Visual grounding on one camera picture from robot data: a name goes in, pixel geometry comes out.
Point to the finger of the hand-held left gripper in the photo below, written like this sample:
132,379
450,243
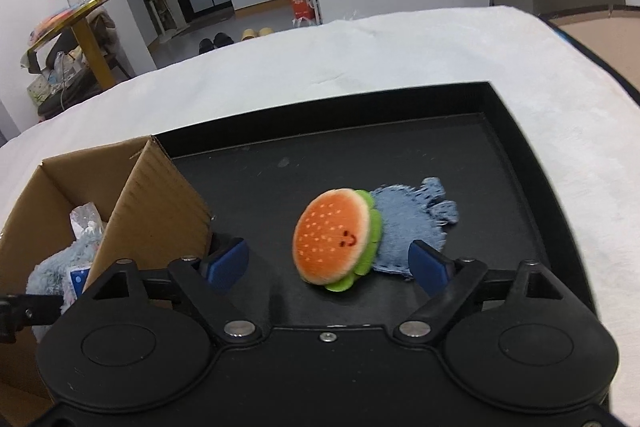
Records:
30,309

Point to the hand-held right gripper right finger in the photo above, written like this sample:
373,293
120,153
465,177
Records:
430,268

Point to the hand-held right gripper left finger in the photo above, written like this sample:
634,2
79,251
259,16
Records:
227,264

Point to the grey-blue fluffy plush toy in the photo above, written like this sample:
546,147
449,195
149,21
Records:
55,269

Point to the blue denim cloth piece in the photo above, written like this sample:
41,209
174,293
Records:
405,222

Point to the brown cardboard box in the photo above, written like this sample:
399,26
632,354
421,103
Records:
150,217

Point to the burger plush toy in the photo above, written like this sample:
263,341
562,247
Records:
332,239

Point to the black tray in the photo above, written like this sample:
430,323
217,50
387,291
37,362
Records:
280,162

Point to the black slipper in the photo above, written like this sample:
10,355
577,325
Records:
223,40
205,45

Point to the yellow slipper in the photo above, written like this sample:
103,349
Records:
266,31
248,35

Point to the crumpled clear plastic bags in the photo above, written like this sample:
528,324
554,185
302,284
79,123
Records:
302,22

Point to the yellow round table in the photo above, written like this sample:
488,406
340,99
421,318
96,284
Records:
95,42

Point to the white floor stand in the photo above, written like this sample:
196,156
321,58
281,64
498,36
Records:
157,7

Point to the black-framed brown board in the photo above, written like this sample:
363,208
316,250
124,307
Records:
600,37

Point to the colourful items pile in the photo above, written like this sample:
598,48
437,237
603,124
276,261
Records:
50,19

